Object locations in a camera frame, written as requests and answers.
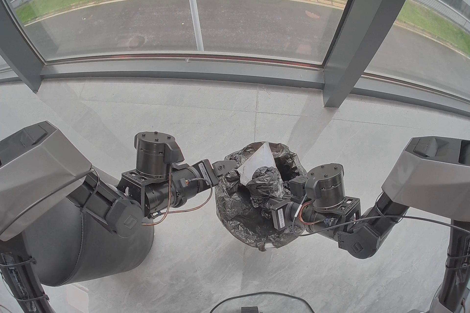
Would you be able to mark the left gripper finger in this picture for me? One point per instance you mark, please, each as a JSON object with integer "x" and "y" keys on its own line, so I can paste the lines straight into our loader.
{"x": 223, "y": 168}

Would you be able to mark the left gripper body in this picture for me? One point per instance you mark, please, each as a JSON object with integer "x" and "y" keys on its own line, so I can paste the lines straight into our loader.
{"x": 187, "y": 183}

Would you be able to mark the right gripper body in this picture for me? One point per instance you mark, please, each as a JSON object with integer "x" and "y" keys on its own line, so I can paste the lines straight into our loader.
{"x": 290, "y": 216}

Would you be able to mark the white translucent wrapper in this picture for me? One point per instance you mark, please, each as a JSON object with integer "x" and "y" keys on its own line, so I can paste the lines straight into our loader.
{"x": 259, "y": 159}

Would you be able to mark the black plastic bag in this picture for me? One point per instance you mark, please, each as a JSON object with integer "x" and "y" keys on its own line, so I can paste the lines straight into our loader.
{"x": 238, "y": 216}

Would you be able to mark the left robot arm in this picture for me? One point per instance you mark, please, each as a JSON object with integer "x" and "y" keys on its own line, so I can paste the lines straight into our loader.
{"x": 44, "y": 172}

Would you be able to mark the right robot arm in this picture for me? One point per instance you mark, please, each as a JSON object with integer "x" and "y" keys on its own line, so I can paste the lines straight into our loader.
{"x": 422, "y": 164}

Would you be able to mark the window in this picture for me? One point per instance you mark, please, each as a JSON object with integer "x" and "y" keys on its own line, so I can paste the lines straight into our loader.
{"x": 367, "y": 29}

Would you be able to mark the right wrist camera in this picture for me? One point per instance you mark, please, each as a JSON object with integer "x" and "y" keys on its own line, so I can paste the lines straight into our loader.
{"x": 299, "y": 186}

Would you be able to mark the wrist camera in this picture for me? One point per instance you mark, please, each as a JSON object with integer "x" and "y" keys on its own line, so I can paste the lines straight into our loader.
{"x": 174, "y": 153}
{"x": 299, "y": 186}

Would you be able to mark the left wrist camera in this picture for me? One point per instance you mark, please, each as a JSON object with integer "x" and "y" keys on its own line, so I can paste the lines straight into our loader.
{"x": 174, "y": 153}

